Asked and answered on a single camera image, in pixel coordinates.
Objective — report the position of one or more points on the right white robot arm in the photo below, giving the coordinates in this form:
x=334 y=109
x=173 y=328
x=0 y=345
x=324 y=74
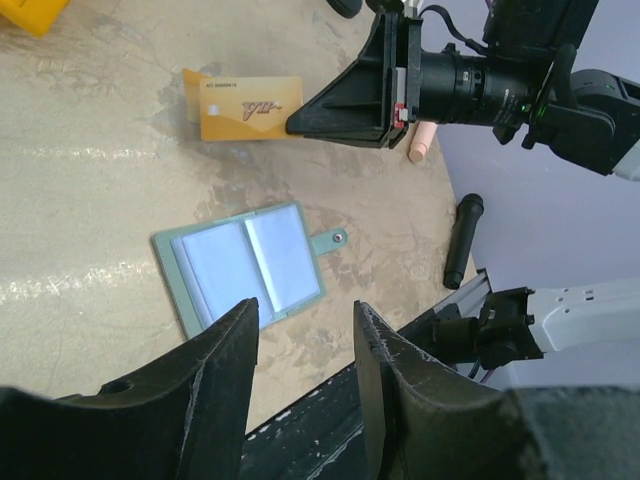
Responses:
x=589 y=118

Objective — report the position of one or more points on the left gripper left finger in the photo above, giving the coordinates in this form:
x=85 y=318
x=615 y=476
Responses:
x=181 y=416

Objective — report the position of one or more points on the gold VIP card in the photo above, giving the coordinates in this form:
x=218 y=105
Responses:
x=191 y=81
x=247 y=108

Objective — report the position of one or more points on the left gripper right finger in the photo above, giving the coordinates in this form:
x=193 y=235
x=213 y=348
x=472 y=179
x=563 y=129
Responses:
x=564 y=433

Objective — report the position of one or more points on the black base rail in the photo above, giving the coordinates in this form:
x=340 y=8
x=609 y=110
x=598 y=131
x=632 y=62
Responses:
x=325 y=425

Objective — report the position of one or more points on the aluminium frame rail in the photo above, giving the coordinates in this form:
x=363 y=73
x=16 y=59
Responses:
x=470 y=297

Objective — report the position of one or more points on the green card holder wallet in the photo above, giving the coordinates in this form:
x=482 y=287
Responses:
x=266 y=254

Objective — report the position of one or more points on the black microphone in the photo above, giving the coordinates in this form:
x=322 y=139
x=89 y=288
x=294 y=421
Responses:
x=468 y=212

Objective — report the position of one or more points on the yellow plastic bin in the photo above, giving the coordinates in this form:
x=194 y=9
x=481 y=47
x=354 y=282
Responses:
x=33 y=16

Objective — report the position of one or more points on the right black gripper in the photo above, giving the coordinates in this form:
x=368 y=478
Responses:
x=393 y=83

